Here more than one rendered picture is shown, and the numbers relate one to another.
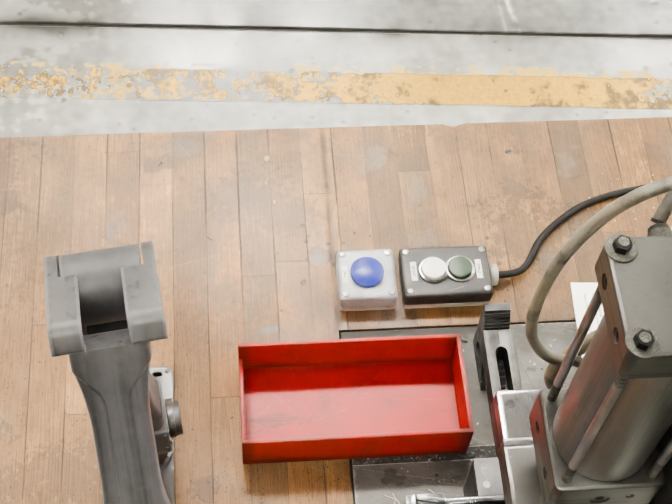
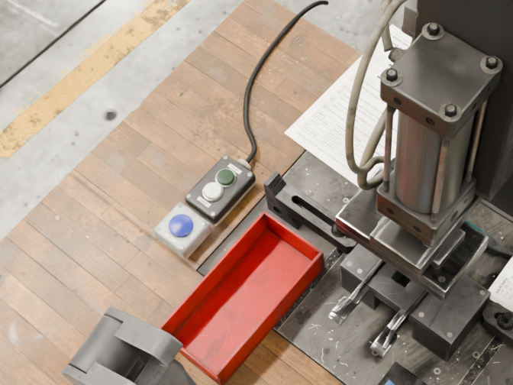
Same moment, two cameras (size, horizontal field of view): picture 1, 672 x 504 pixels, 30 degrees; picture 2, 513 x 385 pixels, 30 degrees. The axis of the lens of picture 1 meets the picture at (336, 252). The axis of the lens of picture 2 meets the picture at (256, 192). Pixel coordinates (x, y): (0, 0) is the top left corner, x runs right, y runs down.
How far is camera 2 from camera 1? 0.25 m
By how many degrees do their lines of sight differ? 16
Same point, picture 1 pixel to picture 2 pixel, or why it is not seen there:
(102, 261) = (98, 342)
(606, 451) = (447, 187)
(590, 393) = (423, 165)
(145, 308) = (157, 341)
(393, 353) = (238, 253)
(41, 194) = not seen: outside the picture
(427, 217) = (177, 167)
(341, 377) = (224, 292)
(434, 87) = (50, 102)
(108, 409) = not seen: outside the picture
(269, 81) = not seen: outside the picture
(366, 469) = (285, 325)
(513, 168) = (193, 101)
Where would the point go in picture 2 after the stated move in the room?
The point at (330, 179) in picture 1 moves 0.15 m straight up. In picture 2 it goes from (104, 196) to (82, 151)
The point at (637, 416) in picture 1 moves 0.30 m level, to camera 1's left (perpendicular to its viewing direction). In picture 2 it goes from (457, 154) to (247, 334)
